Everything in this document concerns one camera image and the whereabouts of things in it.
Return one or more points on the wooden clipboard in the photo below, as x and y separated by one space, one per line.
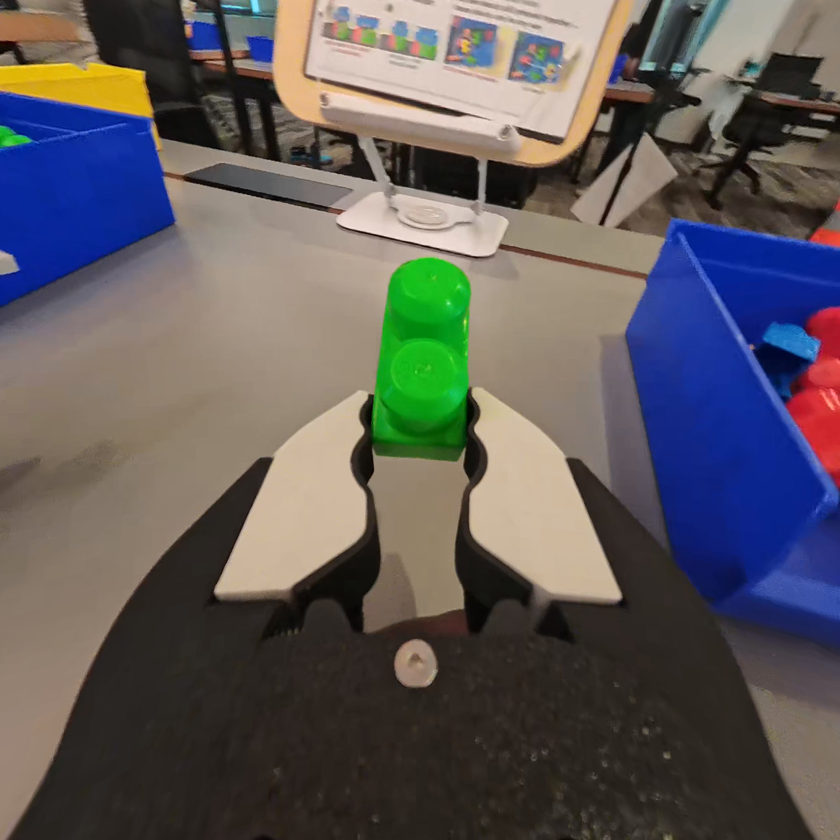
292 79

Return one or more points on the black office chair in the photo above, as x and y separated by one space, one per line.
768 118
151 53

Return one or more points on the green double toy block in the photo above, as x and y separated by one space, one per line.
423 355

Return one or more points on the blue plastic bin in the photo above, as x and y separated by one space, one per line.
696 420
92 210

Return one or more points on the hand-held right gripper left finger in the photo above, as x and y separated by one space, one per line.
299 519

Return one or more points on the white document stand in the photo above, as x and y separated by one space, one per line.
427 230

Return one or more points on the orange traffic cone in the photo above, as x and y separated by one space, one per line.
827 230

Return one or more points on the black inset table panel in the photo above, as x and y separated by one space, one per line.
269 184

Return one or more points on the white folded sign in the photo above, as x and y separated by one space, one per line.
630 184

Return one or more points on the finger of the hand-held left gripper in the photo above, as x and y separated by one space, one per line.
8 267

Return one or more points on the small blue tray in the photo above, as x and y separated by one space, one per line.
260 49

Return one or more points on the red double toy block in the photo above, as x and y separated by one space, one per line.
820 420

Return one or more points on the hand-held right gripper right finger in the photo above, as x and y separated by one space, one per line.
541 519

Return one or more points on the printed instruction sheet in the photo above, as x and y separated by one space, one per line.
460 46

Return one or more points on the yellow plastic bin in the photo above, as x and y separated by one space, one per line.
92 85

